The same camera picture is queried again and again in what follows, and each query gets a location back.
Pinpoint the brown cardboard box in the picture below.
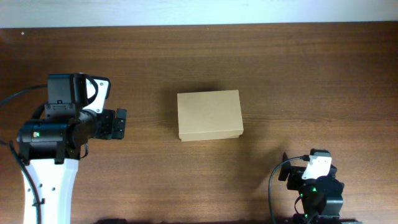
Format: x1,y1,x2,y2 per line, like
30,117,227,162
177,90,244,142

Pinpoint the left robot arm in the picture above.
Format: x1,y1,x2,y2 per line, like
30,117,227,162
13,73,127,223

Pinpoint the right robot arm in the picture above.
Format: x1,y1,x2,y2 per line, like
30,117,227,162
277,149,359,224

